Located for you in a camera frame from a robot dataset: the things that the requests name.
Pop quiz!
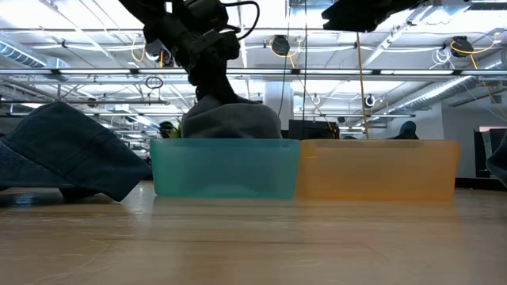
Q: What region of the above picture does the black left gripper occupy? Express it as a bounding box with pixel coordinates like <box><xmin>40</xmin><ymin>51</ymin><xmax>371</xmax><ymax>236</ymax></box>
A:
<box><xmin>143</xmin><ymin>0</ymin><xmax>242</xmax><ymax>106</ymax></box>

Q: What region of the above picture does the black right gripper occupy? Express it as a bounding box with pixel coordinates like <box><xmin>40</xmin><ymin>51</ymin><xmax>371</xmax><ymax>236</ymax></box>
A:
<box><xmin>321</xmin><ymin>0</ymin><xmax>421</xmax><ymax>33</ymax></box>

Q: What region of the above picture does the grey baseball cap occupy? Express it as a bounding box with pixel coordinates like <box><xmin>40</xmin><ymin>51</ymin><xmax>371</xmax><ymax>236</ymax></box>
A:
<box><xmin>181</xmin><ymin>94</ymin><xmax>283</xmax><ymax>140</ymax></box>

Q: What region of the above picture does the small green plant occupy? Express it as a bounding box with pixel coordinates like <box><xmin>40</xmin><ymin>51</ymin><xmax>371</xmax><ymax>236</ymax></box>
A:
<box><xmin>158</xmin><ymin>120</ymin><xmax>175</xmax><ymax>139</ymax></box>

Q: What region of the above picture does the teal translucent plastic bin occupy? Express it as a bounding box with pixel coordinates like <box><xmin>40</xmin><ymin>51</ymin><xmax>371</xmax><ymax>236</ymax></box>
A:
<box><xmin>149</xmin><ymin>137</ymin><xmax>301</xmax><ymax>200</ymax></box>

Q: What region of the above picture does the black computer monitor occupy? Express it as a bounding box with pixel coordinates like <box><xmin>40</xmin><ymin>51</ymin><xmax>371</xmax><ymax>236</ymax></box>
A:
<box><xmin>474</xmin><ymin>126</ymin><xmax>507</xmax><ymax>179</ymax></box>
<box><xmin>288</xmin><ymin>120</ymin><xmax>340</xmax><ymax>140</ymax></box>

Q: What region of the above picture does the long ceiling light strip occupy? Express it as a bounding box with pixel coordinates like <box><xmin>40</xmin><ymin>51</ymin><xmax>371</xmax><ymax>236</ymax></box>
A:
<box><xmin>0</xmin><ymin>67</ymin><xmax>507</xmax><ymax>77</ymax></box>

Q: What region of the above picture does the person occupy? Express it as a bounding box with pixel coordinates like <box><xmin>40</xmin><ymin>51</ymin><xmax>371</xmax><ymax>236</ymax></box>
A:
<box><xmin>389</xmin><ymin>120</ymin><xmax>420</xmax><ymax>141</ymax></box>

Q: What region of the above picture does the orange translucent plastic bin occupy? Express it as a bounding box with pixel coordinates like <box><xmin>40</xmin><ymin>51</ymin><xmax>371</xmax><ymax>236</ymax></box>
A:
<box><xmin>295</xmin><ymin>138</ymin><xmax>462</xmax><ymax>202</ymax></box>

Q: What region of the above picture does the yellow extension cable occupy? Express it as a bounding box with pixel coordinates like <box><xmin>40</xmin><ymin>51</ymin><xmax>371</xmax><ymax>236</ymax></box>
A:
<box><xmin>355</xmin><ymin>31</ymin><xmax>370</xmax><ymax>140</ymax></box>

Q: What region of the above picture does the silver spiral ventilation duct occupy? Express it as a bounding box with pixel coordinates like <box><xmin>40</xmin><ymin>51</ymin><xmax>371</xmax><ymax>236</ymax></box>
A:
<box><xmin>0</xmin><ymin>39</ymin><xmax>71</xmax><ymax>69</ymax></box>
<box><xmin>390</xmin><ymin>49</ymin><xmax>507</xmax><ymax>114</ymax></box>

